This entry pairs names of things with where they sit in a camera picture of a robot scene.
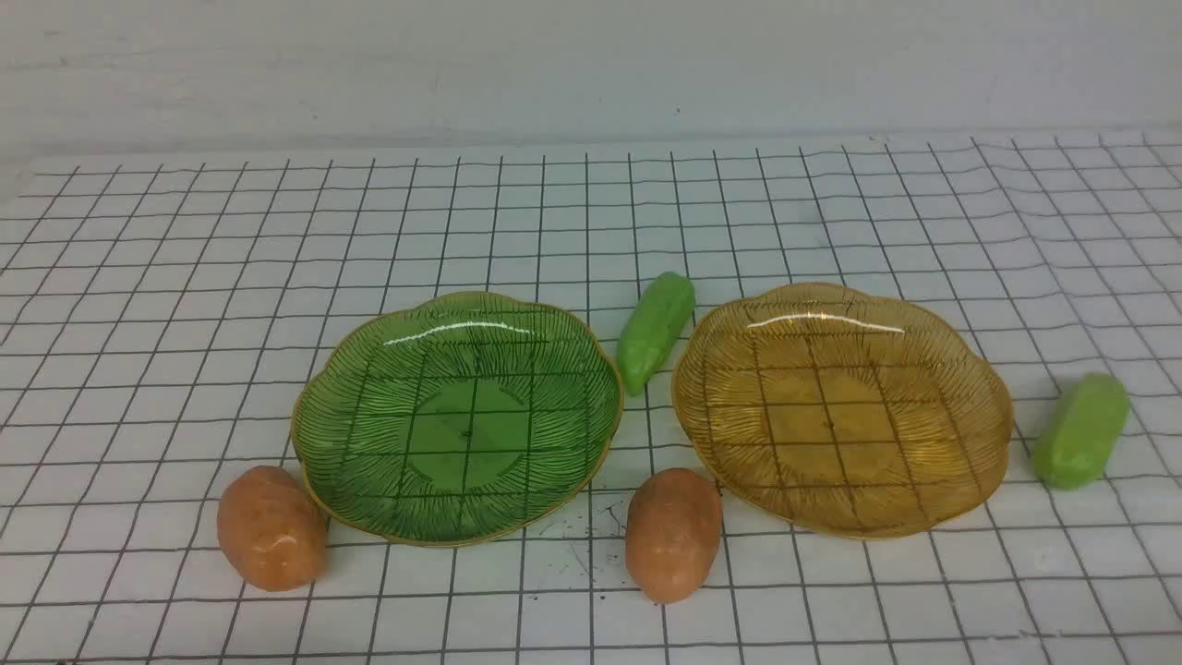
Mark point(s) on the amber glass plate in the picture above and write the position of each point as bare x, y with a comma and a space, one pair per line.
843, 412

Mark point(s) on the pointed green cucumber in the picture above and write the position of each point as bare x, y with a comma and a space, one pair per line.
652, 331

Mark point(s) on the orange potato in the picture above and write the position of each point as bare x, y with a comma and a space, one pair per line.
673, 532
270, 530

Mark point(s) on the blunt green cucumber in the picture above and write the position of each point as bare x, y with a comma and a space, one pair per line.
1076, 445

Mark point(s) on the green glass plate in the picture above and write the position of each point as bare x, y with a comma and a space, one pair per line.
462, 419

